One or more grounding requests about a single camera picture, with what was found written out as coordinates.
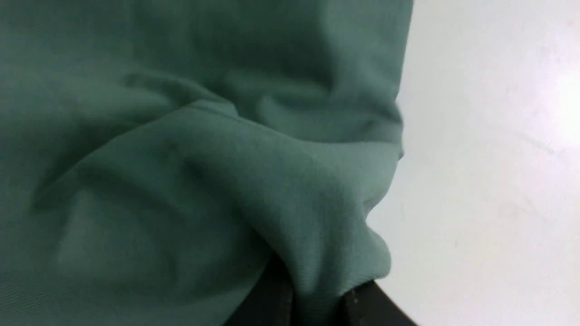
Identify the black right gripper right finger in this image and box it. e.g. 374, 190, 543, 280
340, 281, 417, 326

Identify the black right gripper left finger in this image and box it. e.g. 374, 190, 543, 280
224, 254, 295, 326

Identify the green long-sleeved shirt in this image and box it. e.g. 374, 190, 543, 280
1, 0, 414, 326

